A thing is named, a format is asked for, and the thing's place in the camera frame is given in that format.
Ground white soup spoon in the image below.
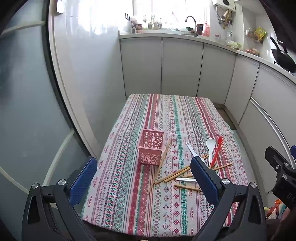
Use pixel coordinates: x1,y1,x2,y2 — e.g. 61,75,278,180
206,138,215,166

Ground pink perforated utensil basket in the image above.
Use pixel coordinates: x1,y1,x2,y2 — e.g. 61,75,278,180
136,129,166,165

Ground dark curved faucet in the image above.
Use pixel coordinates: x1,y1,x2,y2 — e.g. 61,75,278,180
186,15,199,37

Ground black wok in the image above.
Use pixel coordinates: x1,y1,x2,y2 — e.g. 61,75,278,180
269,37,296,73

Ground small potted plants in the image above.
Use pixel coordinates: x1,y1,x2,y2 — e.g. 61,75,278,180
147,15,163,30

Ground frosted glass door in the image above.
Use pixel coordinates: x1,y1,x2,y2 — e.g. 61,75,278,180
0,0,102,209

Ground kitchen window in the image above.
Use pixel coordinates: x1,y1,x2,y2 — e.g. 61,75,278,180
132,0,211,29

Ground white kitchen countertop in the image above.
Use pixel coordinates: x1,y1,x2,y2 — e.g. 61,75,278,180
118,31,296,81

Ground white water heater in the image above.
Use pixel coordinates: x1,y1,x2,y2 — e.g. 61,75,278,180
212,0,237,11

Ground yellow snack packet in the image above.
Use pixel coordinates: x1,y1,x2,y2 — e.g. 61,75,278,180
254,27,268,43

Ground red plastic spoon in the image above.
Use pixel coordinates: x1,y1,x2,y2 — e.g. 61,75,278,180
209,137,224,168

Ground white rice paddle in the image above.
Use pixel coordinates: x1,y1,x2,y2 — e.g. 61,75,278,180
186,142,199,159

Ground hanging kitchen tools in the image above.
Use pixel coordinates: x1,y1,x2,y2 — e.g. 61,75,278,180
218,10,233,29

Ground patterned striped tablecloth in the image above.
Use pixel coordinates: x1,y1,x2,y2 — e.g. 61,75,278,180
81,93,249,238

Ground orange plastic bag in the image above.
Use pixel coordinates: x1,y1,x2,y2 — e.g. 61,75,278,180
266,199,287,220

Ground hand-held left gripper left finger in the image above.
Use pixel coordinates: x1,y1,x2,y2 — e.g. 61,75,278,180
22,157,97,241

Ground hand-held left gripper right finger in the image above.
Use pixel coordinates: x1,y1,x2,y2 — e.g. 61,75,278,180
190,157,267,241

